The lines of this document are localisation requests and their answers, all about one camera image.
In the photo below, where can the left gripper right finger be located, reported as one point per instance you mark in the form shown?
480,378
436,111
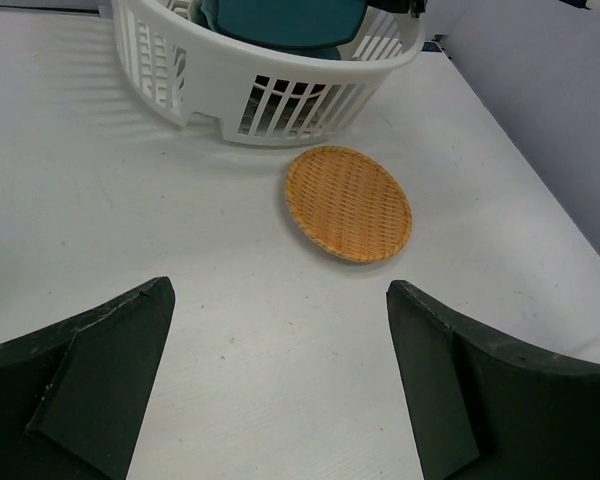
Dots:
486,405

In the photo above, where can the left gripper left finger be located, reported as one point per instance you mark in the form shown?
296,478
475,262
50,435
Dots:
73,395

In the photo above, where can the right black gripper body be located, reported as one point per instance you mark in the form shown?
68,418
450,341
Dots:
413,7

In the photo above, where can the teal scalloped round plate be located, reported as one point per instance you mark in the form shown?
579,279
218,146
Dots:
199,12

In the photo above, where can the dark teal square plate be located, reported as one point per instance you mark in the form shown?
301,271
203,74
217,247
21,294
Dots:
289,24

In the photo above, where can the red rimmed cream plate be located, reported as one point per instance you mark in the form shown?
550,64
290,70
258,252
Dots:
280,87

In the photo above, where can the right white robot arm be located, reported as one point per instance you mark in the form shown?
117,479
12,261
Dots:
593,5

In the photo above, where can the white plastic dish bin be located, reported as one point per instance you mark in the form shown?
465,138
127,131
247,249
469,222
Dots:
184,71

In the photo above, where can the right blue table label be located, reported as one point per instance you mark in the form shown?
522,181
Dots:
432,47

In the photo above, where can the woven bamboo round plate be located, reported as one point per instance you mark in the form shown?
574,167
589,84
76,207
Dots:
348,204

